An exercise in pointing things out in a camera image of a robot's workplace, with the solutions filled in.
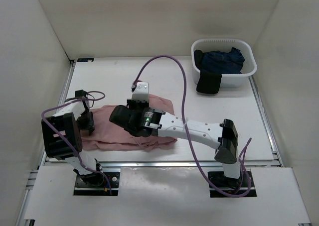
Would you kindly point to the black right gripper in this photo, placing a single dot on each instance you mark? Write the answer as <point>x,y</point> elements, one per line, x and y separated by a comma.
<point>132,103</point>

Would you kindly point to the white plastic basket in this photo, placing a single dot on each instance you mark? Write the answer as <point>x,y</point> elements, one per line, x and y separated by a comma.
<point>225,45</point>

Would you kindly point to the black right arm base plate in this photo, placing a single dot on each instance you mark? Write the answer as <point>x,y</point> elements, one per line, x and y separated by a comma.
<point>232,186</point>

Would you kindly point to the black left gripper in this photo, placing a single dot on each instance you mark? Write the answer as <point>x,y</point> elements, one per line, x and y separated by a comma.
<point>89,126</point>

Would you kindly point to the aluminium table edge rail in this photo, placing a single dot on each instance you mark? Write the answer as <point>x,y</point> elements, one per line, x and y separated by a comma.
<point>273,163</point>

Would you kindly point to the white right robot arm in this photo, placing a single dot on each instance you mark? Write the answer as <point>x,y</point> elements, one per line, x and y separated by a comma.
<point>222,137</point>

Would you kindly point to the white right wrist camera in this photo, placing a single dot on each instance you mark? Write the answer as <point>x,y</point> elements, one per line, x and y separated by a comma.
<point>140,92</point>

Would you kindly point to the black trousers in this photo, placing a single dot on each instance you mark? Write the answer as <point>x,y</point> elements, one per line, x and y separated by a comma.
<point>210,73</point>

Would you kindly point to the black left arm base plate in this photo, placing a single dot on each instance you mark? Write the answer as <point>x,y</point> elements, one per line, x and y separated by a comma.
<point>112,181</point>

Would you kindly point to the pink trousers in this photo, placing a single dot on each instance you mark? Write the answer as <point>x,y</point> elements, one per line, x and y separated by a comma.
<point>110,137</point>

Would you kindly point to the dark blue trousers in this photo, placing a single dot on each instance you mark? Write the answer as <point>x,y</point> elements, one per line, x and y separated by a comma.
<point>223,62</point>

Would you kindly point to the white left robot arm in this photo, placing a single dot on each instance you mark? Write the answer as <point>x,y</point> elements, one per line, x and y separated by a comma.
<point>61,129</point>

